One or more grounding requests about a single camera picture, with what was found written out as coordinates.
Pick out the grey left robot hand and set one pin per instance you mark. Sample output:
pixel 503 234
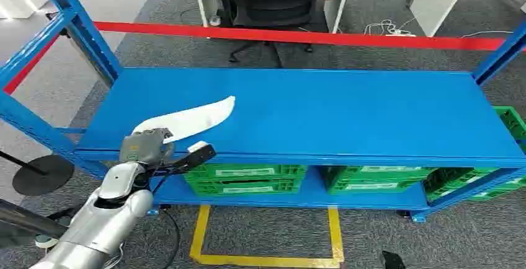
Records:
pixel 141 148

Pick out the white curved plastic part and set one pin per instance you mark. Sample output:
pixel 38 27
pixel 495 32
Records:
pixel 193 119

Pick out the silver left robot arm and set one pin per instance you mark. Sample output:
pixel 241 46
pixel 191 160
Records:
pixel 102 218

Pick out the black round stand base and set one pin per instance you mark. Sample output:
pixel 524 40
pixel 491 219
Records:
pixel 43 174

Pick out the green plastic crate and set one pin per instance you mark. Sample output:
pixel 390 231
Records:
pixel 378 172
pixel 456 181
pixel 246 171
pixel 511 123
pixel 370 187
pixel 254 188

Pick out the black stand bar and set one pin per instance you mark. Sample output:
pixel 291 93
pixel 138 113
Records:
pixel 28 220

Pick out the red barrier tape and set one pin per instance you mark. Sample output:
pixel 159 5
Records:
pixel 287 36

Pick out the blue metal shelf rack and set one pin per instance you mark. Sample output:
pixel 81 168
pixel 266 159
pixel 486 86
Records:
pixel 328 111

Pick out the black office chair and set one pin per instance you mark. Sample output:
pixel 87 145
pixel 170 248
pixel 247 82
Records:
pixel 279 0

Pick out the black robot foot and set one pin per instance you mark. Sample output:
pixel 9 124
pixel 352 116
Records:
pixel 392 261

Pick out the large white desk panel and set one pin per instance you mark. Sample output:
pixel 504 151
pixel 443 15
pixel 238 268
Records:
pixel 439 0

